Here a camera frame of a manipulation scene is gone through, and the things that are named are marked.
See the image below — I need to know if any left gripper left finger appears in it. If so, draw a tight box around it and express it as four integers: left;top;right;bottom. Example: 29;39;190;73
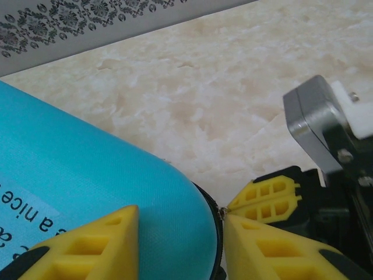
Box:
0;205;140;280

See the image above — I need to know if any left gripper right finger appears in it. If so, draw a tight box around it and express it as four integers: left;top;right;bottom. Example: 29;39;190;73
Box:
223;214;373;280

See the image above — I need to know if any blue hard-shell suitcase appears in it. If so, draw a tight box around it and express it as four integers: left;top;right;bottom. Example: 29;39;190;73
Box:
0;80;227;280

